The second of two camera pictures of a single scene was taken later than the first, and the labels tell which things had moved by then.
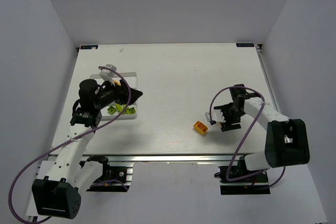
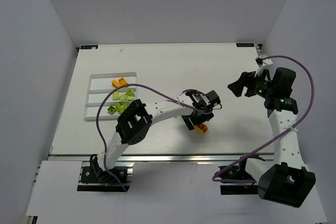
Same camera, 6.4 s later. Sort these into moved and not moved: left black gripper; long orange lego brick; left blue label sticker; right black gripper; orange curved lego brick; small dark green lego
Moved: right black gripper; left black gripper
Not moved: left blue label sticker; orange curved lego brick; long orange lego brick; small dark green lego
